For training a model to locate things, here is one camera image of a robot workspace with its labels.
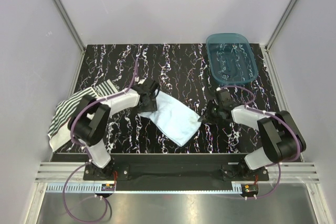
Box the light blue towel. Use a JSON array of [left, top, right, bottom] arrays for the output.
[[139, 92, 201, 147]]

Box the aluminium front rail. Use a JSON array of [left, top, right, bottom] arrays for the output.
[[35, 162, 319, 184]]

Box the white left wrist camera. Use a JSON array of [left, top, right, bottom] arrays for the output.
[[135, 77, 145, 84]]

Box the white slotted cable duct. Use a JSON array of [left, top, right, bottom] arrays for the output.
[[46, 182, 243, 194]]

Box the green white striped towel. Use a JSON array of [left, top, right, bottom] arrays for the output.
[[47, 80, 118, 152]]

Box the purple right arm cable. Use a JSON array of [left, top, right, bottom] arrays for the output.
[[219, 84, 301, 200]]

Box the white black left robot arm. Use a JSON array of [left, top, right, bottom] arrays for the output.
[[68, 79, 160, 180]]

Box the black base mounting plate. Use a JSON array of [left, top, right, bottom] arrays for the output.
[[83, 154, 269, 193]]

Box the teal transparent plastic bin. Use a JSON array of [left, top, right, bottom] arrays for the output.
[[206, 33, 258, 86]]

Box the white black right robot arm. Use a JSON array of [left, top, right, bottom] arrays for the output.
[[198, 87, 307, 180]]

